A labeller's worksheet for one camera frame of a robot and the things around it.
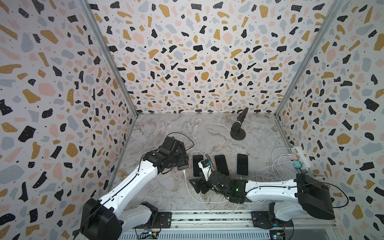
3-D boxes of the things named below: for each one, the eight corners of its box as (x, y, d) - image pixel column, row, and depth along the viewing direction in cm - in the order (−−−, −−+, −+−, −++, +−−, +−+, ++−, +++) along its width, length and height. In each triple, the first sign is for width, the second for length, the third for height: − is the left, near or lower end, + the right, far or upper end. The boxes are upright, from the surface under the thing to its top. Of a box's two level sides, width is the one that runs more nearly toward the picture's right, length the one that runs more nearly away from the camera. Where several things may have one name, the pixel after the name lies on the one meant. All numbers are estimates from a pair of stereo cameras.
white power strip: (300, 170, 96) (304, 167, 93) (290, 149, 106) (294, 146, 103) (306, 170, 96) (310, 167, 93) (296, 149, 106) (300, 146, 103)
